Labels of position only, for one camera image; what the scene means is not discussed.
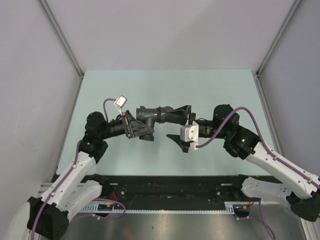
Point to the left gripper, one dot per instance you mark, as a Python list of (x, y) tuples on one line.
[(133, 127)]

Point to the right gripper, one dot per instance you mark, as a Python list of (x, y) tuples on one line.
[(184, 111)]

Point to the large grey pipe adapter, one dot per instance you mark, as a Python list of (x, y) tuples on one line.
[(143, 114)]

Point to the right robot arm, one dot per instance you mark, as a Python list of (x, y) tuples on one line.
[(297, 189)]

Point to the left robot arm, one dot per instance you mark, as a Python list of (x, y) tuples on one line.
[(51, 213)]

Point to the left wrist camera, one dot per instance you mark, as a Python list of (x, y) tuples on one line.
[(120, 102)]

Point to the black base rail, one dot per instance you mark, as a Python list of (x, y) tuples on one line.
[(172, 192)]

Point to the white slotted cable duct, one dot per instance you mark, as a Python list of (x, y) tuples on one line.
[(108, 208)]

